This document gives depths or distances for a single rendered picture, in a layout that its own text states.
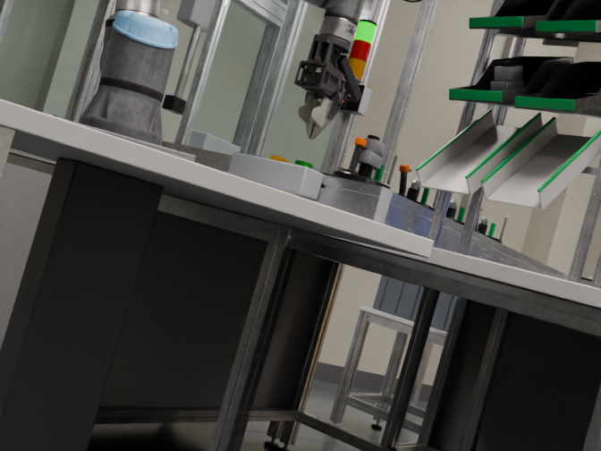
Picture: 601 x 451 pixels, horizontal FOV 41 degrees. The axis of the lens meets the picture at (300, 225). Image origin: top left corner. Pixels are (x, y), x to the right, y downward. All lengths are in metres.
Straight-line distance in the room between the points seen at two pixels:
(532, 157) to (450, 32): 4.06
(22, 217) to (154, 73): 0.96
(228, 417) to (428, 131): 4.14
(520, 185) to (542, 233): 4.53
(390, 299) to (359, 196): 2.26
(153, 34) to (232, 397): 0.75
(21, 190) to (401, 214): 1.11
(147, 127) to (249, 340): 0.52
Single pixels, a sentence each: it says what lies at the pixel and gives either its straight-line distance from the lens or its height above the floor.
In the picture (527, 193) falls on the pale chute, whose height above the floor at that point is 1.02.
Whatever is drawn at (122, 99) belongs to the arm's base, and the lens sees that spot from 1.44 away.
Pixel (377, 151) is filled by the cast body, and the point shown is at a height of 1.06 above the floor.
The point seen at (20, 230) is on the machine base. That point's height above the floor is 0.63.
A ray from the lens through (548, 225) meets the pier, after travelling 6.16.
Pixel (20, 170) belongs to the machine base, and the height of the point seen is 0.79.
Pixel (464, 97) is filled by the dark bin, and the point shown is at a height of 1.19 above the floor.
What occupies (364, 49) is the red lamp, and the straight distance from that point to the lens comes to 2.13.
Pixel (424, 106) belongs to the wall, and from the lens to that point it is 5.61.
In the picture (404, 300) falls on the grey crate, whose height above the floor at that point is 0.70.
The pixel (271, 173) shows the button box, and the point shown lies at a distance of 1.72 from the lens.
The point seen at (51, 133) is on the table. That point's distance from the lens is 1.00.
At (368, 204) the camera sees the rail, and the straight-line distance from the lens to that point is 1.65.
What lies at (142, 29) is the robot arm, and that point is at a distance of 1.46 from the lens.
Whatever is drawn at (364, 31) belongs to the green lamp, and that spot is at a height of 1.38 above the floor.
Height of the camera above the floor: 0.78
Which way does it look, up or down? 2 degrees up
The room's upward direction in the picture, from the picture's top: 16 degrees clockwise
